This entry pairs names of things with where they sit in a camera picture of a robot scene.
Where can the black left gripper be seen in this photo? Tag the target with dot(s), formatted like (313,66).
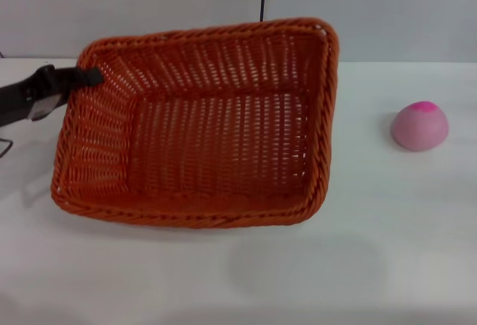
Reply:
(22,97)

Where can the orange woven plastic basket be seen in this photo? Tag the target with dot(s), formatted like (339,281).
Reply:
(223,135)

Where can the pink peach shaped bun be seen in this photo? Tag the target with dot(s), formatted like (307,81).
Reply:
(419,129)

